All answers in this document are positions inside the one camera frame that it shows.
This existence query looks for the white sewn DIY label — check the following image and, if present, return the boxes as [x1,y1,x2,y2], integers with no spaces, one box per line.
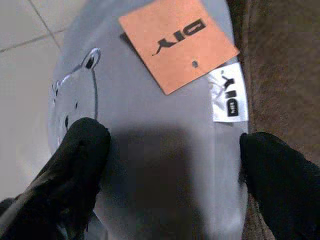
[206,62,249,124]

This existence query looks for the grey pillow with bear print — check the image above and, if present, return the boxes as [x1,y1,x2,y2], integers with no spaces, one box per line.
[47,0,250,240]

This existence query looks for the orange cardboard DIY hang tag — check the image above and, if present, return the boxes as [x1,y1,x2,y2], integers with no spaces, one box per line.
[117,0,241,96]

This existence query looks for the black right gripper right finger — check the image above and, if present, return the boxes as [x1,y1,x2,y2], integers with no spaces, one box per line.
[239,131,320,240]

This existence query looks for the brown fabric sofa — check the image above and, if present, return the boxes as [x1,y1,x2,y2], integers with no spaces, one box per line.
[226,0,320,240]

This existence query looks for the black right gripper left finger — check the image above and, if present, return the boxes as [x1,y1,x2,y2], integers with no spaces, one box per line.
[0,117,112,240]

